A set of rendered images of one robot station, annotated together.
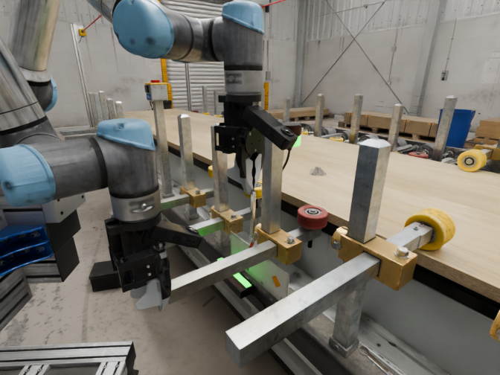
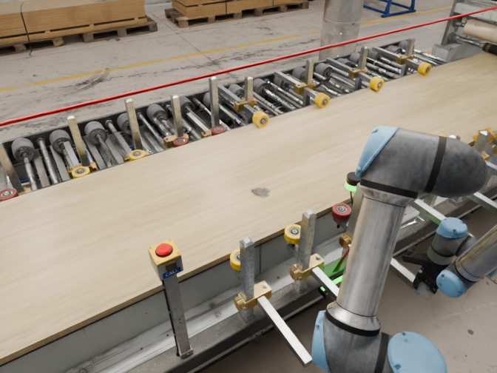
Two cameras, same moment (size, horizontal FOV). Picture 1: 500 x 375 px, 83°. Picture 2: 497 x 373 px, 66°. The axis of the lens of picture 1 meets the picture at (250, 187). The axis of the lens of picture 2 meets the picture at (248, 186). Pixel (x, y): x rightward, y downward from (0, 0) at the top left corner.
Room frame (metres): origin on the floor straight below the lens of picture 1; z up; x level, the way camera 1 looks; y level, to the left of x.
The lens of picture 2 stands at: (0.98, 1.07, 2.00)
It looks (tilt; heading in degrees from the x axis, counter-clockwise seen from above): 39 degrees down; 275
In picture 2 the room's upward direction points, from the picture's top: straight up
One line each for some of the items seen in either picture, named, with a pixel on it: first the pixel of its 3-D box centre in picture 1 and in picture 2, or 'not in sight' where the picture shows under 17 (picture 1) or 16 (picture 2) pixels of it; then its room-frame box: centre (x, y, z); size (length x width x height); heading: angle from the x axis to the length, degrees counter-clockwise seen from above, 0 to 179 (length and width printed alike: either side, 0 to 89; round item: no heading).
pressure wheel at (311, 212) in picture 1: (311, 228); (339, 217); (0.69, -0.17, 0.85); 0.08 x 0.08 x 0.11
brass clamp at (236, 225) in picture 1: (225, 218); (306, 268); (0.84, 0.08, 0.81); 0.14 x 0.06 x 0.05; 36
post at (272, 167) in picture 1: (270, 220); (353, 229); (0.65, -0.05, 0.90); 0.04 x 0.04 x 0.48; 36
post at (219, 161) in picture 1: (221, 198); (303, 259); (0.85, 0.09, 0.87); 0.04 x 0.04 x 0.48; 36
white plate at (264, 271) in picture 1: (255, 265); (346, 260); (0.66, -0.02, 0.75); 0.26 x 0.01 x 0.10; 36
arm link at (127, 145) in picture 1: (127, 156); (450, 237); (0.42, 0.19, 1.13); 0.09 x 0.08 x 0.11; 133
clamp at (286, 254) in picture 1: (276, 241); (354, 236); (0.63, -0.07, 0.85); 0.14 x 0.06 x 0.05; 36
